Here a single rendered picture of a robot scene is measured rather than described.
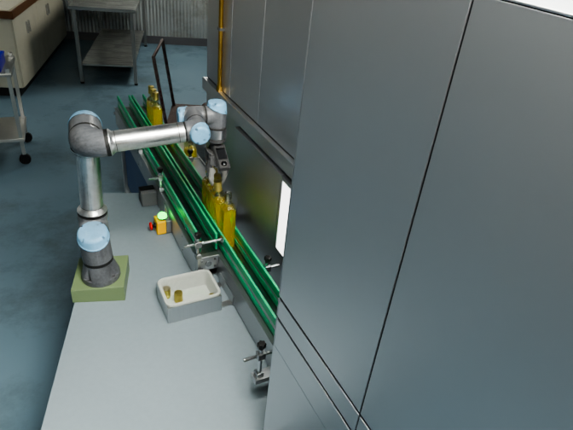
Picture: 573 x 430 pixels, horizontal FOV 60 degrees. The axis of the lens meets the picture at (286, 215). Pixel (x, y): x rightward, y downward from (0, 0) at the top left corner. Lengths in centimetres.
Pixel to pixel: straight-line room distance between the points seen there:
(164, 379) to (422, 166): 139
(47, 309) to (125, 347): 142
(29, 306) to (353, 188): 278
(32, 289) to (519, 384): 315
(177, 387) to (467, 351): 130
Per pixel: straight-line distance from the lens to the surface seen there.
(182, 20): 878
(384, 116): 75
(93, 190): 208
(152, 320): 208
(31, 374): 302
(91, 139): 185
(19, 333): 326
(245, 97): 220
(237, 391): 184
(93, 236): 205
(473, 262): 66
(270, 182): 198
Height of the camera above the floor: 220
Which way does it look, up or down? 32 degrees down
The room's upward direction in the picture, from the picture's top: 6 degrees clockwise
